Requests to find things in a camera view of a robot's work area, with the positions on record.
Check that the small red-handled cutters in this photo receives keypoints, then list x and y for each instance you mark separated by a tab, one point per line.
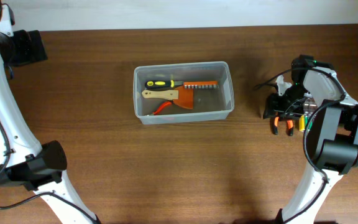
151	117

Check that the orange perforated bit holder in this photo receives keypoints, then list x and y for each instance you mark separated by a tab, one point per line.
201	85

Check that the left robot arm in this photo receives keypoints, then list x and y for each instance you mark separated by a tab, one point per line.
24	161

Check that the clear plastic container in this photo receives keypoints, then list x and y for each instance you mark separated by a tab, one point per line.
208	104

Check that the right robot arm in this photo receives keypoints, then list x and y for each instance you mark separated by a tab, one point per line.
329	115

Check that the orange-black long-nose pliers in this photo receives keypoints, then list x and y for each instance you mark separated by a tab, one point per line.
283	124

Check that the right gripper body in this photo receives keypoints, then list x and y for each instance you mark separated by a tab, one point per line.
289	105

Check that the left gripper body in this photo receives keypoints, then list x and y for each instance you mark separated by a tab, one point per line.
20	50

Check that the clear case coloured screwdrivers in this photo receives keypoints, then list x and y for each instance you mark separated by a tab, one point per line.
309	106

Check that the file with black-yellow handle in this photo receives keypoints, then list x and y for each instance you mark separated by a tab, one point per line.
158	84

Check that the orange scraper wooden handle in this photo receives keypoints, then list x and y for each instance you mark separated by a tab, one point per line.
180	96

